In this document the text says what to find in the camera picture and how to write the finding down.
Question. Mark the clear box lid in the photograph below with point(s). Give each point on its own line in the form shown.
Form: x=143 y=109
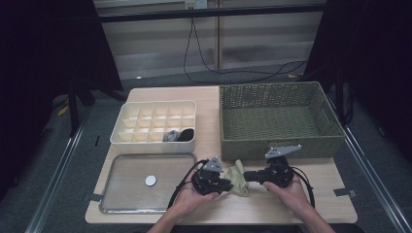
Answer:
x=129 y=181

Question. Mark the white divided storage box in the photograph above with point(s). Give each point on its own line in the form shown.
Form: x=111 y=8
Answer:
x=155 y=147

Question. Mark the person's right hand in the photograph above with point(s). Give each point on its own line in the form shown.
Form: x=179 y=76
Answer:
x=291 y=197

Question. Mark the beige sock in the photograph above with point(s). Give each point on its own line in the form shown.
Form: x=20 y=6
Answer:
x=239 y=168
x=239 y=186

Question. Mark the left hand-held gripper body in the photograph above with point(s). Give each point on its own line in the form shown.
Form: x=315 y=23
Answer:
x=207 y=183

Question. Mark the black horizontal bar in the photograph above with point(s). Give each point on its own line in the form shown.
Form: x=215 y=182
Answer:
x=226 y=12

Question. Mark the grey sock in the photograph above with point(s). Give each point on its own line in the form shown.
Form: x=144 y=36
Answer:
x=173 y=133
x=167 y=137

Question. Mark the person's left hand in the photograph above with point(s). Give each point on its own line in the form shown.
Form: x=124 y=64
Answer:
x=191 y=200

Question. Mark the metal floor rail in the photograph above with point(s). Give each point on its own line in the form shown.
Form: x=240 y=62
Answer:
x=55 y=184
x=372 y=181

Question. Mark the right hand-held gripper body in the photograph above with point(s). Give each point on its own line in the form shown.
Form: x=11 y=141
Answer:
x=280 y=171

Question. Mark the green woven basket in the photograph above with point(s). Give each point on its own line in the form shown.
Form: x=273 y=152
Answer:
x=275 y=123

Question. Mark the white wall socket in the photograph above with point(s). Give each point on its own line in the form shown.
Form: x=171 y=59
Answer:
x=200 y=4

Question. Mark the black curtain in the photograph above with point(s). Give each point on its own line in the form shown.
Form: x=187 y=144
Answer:
x=48 y=48
x=372 y=48

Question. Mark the yellow floor scrap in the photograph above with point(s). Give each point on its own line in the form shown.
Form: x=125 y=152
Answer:
x=293 y=76
x=63 y=110

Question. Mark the grey tape piece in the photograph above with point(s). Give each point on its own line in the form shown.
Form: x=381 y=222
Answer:
x=346 y=193
x=96 y=197

